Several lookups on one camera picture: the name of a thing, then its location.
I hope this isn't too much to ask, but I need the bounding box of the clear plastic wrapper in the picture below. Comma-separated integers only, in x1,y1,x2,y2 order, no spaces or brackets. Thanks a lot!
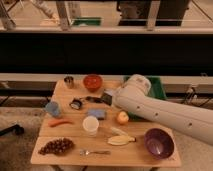
110,127,128,136

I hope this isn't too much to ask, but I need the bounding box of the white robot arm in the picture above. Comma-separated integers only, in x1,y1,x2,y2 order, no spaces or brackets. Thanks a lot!
112,74,213,145

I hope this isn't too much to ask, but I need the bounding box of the bunch of dark grapes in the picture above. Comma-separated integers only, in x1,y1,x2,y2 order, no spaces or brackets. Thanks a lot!
38,138,74,155

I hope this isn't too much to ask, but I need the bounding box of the black eraser block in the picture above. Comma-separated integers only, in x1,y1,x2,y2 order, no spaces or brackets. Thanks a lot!
101,93,112,106

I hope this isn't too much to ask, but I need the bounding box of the black tape measure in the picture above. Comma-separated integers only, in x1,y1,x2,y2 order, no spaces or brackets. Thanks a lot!
69,98,83,110

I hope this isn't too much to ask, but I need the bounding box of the green box behind glass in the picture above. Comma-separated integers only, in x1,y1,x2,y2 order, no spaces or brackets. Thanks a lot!
72,17,101,26

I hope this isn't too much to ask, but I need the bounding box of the purple bowl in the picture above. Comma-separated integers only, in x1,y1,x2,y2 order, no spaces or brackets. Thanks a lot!
144,128,174,159

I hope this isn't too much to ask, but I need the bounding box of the blue plastic cup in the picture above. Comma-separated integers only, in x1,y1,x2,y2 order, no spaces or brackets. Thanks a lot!
45,101,61,118

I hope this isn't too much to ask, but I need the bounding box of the blue sponge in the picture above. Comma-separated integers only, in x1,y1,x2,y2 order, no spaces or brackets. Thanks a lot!
87,109,106,120

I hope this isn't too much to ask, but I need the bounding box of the yellow banana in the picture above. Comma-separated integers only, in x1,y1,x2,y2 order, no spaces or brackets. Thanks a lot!
107,135,136,146

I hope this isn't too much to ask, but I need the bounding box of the red yellow apple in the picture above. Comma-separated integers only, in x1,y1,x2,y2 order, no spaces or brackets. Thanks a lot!
116,111,129,125

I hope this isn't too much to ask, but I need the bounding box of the small metal cup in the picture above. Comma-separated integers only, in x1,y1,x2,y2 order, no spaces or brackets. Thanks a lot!
64,76,74,89

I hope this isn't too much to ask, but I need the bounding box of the white plastic cup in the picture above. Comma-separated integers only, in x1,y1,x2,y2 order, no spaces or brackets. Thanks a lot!
82,116,99,136

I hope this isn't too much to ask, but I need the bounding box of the black handled tool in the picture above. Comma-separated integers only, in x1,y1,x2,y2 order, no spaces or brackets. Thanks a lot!
86,96,102,103

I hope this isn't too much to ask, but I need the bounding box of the green plastic tray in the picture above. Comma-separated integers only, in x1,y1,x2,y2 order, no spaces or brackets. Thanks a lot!
123,75,167,121

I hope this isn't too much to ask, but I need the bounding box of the orange carrot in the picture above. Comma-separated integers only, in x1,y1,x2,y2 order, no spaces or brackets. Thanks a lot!
48,119,73,127

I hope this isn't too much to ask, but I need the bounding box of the red bowl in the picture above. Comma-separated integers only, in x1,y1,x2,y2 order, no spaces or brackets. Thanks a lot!
83,74,102,92

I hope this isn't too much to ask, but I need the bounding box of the silver fork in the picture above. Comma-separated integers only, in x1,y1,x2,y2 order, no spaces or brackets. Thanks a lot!
79,149,111,156

